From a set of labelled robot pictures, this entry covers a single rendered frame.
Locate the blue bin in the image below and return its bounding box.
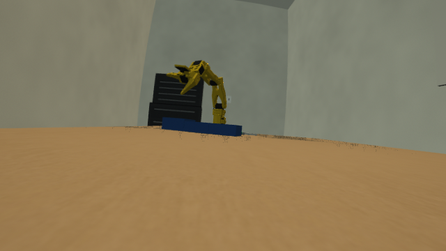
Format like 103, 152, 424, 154
162, 117, 242, 137

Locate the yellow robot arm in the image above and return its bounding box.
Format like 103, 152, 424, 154
189, 60, 226, 124

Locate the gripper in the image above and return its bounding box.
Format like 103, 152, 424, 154
166, 64, 200, 95

